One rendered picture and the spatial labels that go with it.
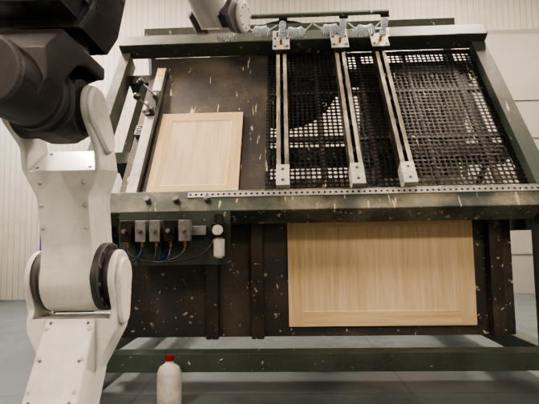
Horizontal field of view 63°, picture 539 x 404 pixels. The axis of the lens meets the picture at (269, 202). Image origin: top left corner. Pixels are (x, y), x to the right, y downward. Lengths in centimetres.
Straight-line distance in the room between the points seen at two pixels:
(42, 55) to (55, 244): 37
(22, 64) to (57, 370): 56
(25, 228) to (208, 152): 411
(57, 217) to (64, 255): 8
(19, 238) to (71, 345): 517
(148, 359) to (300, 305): 74
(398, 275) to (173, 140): 132
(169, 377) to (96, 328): 101
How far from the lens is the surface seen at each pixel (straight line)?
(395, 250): 227
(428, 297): 232
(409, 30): 297
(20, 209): 615
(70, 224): 97
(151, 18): 614
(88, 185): 94
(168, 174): 222
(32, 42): 85
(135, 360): 216
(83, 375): 97
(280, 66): 273
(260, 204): 198
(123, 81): 282
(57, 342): 101
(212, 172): 218
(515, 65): 625
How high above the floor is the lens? 68
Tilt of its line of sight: 5 degrees up
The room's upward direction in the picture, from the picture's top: 1 degrees counter-clockwise
